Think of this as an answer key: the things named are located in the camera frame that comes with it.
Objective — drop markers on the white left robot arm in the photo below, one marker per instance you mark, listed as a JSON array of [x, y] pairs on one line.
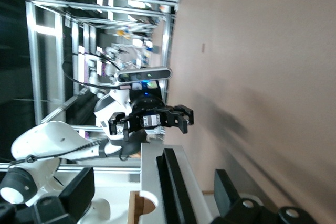
[[52, 140]]

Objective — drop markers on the aluminium frame cage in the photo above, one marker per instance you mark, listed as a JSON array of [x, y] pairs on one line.
[[34, 51]]

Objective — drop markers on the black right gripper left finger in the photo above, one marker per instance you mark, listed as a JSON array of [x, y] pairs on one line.
[[71, 195]]

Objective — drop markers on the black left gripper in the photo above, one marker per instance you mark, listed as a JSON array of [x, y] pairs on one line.
[[151, 113]]

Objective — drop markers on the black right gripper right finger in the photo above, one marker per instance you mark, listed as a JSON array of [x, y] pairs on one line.
[[231, 197]]

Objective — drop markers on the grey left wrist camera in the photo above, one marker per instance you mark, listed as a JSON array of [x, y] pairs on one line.
[[144, 75]]

